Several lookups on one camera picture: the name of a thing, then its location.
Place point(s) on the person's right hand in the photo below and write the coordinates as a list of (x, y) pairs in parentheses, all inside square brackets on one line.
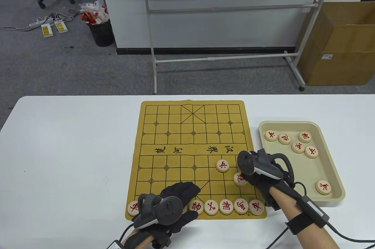
[(272, 187)]

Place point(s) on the person's left hand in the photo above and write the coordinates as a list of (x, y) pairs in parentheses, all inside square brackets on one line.
[(178, 190)]

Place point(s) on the round wooden chess piece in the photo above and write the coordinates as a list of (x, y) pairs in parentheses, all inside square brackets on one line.
[(256, 207), (241, 206), (133, 208), (223, 166), (226, 207), (238, 181), (185, 205), (211, 207), (197, 207)]

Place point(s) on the group of Chinese chess pieces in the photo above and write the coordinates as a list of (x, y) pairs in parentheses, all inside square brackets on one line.
[(271, 135)]

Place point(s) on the person's right forearm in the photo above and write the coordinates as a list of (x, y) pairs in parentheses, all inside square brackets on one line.
[(307, 237)]

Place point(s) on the person's left forearm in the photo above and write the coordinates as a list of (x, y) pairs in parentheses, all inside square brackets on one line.
[(148, 238)]

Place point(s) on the yellow chess board mat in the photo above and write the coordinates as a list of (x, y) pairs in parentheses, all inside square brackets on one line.
[(175, 172)]

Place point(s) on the black flat glove band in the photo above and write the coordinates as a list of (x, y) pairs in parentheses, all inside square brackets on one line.
[(293, 192)]

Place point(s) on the black white handheld controller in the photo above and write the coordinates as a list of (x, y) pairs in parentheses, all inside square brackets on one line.
[(171, 211), (244, 162)]

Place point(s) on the beige plastic tray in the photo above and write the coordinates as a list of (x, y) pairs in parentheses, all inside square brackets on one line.
[(307, 172)]

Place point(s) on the black rectangular wrist box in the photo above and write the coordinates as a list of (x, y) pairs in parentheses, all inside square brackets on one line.
[(115, 244), (313, 211)]

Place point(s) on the brown cardboard box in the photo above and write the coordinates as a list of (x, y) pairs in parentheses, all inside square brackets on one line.
[(337, 70)]

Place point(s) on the black trash bin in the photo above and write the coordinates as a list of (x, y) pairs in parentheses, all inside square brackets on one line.
[(102, 35)]

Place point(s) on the white red plastic trash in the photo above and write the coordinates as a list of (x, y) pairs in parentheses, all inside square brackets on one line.
[(93, 13)]

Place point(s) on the yellow white power strip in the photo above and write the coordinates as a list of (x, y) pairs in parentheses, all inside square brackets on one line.
[(47, 30), (61, 27)]

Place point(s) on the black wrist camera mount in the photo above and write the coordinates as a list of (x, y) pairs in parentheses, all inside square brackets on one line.
[(162, 241)]

